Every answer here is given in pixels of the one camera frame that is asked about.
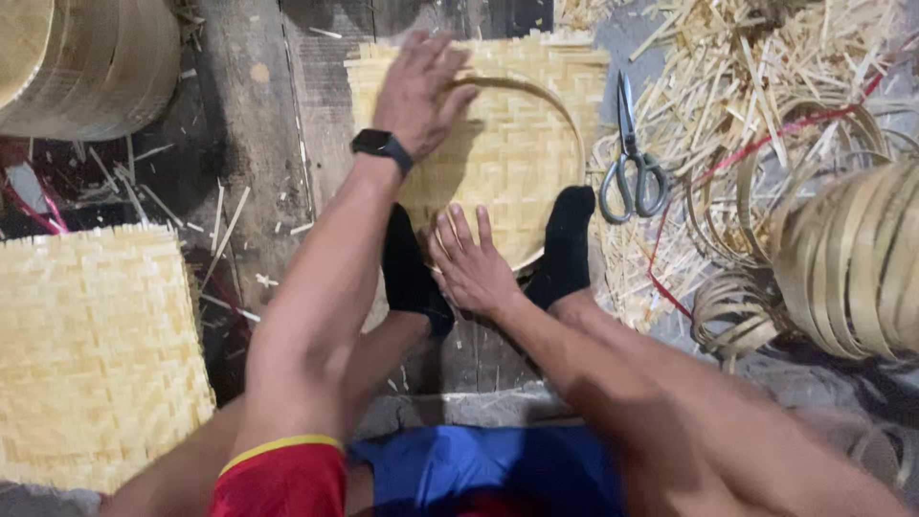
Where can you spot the person's right hand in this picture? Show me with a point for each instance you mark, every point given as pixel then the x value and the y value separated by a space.
pixel 470 273

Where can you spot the person's left hand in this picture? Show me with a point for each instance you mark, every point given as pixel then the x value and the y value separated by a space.
pixel 416 100

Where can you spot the woven bamboo mat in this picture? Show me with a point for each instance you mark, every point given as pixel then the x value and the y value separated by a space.
pixel 517 151

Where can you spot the thin bamboo hoop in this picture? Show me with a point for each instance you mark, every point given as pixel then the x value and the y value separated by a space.
pixel 567 118

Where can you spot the black wrist watch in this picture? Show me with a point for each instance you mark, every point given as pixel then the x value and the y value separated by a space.
pixel 380 146

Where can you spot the black sock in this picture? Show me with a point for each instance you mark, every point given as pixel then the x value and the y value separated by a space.
pixel 409 273
pixel 563 244

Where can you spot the person's left leg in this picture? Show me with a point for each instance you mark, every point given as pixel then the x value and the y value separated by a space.
pixel 373 359

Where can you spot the blue shorts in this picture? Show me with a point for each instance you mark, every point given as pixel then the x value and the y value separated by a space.
pixel 488 463

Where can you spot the grey metal scissors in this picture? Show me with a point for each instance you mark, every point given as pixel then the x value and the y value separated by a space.
pixel 630 161

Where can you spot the small coil of bamboo hoops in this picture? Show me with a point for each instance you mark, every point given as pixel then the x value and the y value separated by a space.
pixel 732 312

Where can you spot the red shirt yellow trim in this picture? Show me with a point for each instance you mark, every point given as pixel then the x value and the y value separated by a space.
pixel 283 477

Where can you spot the red plastic ribbon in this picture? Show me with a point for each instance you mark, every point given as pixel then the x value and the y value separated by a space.
pixel 725 161

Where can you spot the scattered bamboo slivers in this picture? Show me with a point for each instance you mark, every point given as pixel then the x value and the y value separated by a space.
pixel 143 194

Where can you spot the pile of bamboo strip offcuts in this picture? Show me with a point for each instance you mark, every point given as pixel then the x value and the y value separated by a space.
pixel 725 79

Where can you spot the loose bamboo hoops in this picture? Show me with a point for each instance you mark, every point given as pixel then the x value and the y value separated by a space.
pixel 804 136

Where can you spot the large bundle of bamboo hoops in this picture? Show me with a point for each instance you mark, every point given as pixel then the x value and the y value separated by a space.
pixel 854 258

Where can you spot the stack of woven bamboo mats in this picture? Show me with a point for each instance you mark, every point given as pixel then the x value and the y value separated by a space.
pixel 93 352

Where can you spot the pink plastic ribbon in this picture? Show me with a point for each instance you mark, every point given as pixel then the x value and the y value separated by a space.
pixel 32 208

